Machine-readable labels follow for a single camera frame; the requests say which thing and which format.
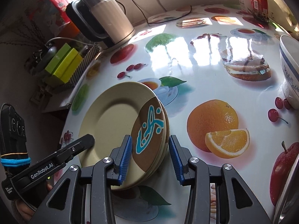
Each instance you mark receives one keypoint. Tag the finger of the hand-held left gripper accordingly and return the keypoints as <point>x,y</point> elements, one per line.
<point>77,147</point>

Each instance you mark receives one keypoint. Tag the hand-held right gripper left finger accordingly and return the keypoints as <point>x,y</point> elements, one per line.
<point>126,158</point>

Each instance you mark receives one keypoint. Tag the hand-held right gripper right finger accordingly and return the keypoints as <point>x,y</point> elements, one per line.
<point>177,161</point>

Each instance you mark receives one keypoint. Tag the cream plate with brown patch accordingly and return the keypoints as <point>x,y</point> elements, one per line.
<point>109,121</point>
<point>137,185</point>

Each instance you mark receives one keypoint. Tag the large white blue-banded bowl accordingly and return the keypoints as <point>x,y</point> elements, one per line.
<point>289,74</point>

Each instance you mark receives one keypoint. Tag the person's left hand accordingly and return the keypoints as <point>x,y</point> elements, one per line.
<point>24,211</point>

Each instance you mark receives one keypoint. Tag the beige paper sheet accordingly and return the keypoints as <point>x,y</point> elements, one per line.
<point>56,100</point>

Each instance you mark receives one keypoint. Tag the grey mesh basket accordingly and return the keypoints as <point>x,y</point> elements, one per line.
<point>87,60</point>

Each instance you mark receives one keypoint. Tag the green box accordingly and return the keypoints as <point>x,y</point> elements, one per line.
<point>57,59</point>

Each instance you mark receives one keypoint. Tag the grey oval device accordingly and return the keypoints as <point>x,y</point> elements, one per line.
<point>50,54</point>

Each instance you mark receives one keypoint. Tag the orange container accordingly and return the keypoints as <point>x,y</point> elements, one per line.
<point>70,30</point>

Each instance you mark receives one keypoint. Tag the large stainless steel bowl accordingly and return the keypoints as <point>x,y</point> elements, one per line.
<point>288,198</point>

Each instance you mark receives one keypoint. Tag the dried twig branches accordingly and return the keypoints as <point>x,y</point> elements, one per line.
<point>21,37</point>

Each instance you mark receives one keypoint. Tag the cream electric kettle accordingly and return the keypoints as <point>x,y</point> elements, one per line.
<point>112,21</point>

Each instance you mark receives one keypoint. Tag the white plastic cup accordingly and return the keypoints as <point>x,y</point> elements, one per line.
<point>243,0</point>

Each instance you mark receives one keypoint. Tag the red-labelled glass jar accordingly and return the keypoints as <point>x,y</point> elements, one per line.
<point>259,4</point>

